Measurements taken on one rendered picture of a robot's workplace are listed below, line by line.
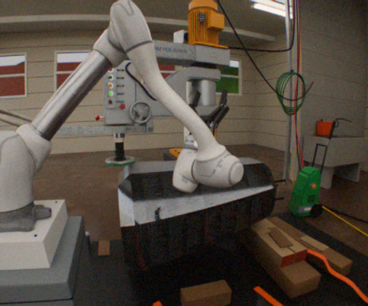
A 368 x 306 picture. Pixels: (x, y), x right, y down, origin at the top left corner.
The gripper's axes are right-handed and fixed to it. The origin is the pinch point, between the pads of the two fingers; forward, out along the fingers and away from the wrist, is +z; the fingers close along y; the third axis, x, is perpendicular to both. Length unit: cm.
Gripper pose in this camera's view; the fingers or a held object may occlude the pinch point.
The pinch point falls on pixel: (211, 93)
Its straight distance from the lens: 96.8
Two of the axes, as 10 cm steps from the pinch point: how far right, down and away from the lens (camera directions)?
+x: 5.9, 3.2, 7.4
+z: 2.9, -9.4, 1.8
